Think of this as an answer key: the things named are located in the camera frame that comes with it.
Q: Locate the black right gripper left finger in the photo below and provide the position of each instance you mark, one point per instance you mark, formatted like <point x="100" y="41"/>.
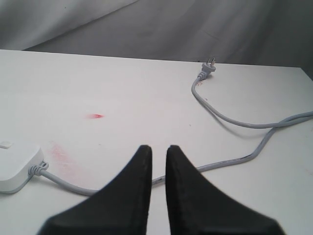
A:
<point x="119" y="208"/>

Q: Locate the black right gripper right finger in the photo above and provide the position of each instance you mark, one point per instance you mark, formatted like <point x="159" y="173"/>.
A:
<point x="197" y="207"/>

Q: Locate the white five-outlet power strip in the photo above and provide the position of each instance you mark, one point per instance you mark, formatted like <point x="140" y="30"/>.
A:
<point x="16" y="157"/>

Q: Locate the grey backdrop cloth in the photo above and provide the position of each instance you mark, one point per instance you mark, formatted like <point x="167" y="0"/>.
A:
<point x="252" y="32"/>

